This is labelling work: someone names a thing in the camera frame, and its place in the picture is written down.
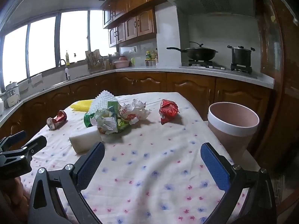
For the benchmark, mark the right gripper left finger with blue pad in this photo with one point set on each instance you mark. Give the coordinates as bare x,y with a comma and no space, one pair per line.
86,166

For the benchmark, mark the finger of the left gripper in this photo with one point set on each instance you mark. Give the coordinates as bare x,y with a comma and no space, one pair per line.
9,141
34,146

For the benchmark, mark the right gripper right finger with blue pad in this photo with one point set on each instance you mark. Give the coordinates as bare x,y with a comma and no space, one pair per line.
218,166

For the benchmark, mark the crushed red soda can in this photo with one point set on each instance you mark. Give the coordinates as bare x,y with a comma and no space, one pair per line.
58,121

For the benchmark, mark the tissue paper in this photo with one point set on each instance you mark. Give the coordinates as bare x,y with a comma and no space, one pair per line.
105,120

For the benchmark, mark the green juice pouch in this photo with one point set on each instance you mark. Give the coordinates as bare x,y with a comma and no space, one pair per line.
87,119

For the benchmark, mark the green carton box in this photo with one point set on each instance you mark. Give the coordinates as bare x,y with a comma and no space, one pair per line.
114,107

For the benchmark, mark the white foam fruit net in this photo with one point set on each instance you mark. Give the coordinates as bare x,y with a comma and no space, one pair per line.
101,101

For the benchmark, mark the white paper wrapper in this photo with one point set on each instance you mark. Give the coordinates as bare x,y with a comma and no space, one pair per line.
134,112

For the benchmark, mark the red snack bag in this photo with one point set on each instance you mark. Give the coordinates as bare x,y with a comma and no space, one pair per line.
168,111

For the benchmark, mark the pink white trash bin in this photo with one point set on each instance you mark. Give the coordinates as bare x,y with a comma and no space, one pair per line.
234,126

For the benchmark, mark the white sponge block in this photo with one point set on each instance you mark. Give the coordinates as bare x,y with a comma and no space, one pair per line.
83,140

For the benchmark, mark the wooden lower cabinets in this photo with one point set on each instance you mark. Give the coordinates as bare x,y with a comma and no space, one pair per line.
200,90

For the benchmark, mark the wooden cabinets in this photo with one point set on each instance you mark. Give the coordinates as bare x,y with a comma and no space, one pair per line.
200,90
128,19

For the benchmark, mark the white kettle appliance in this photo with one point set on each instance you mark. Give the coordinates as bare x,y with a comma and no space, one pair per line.
12,94

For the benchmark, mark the yellow sponge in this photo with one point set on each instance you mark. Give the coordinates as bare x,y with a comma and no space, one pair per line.
81,106

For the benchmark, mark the floral white tablecloth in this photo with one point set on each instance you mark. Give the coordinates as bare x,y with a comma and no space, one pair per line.
154,173

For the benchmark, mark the glass door wooden cabinet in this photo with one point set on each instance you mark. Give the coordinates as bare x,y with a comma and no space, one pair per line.
279,31

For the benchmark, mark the yellow oil bottle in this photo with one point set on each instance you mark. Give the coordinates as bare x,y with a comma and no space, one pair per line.
67,59

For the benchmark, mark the dish rack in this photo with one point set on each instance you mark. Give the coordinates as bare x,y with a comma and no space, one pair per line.
95,61

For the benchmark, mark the pink basin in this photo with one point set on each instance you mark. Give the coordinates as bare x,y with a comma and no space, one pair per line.
122,62

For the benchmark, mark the gas stove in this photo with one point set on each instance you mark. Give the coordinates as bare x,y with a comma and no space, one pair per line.
210,65

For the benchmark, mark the condiment bottles group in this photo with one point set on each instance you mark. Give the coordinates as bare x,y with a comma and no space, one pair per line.
151,58

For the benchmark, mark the black stock pot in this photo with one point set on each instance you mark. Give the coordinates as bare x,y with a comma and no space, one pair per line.
241,56

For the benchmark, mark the black wok with lid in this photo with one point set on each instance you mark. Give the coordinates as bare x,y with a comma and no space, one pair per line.
198,53

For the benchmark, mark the wooden upper cabinets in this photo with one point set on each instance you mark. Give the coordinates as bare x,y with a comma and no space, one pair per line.
128,19

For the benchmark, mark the window frame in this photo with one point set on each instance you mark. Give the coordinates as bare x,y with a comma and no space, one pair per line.
40,45

